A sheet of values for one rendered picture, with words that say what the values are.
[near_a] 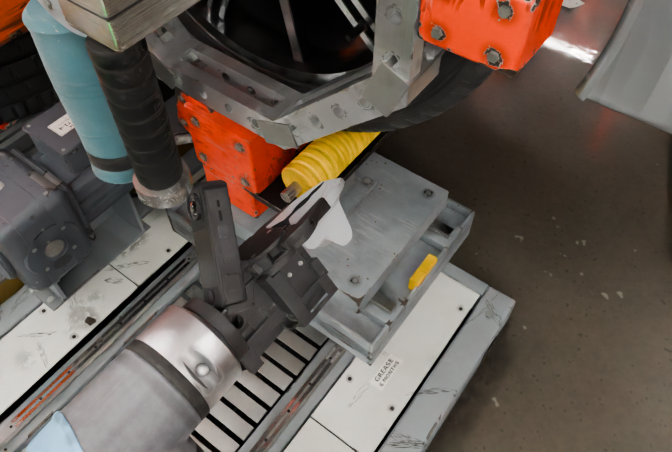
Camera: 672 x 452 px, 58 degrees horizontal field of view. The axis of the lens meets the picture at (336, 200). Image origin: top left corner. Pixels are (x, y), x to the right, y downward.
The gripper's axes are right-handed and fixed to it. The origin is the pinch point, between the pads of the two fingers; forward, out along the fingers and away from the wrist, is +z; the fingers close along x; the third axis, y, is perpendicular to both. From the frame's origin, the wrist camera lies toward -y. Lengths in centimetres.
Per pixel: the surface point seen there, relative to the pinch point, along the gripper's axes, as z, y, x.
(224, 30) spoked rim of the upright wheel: 13.7, -19.1, -20.8
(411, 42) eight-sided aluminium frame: 4.5, -8.6, 16.0
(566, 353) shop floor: 35, 67, -23
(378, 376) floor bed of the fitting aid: 7, 43, -36
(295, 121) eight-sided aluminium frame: 4.5, -6.2, -5.5
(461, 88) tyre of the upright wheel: 13.0, -0.3, 10.2
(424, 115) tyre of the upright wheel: 13.4, 1.4, 3.2
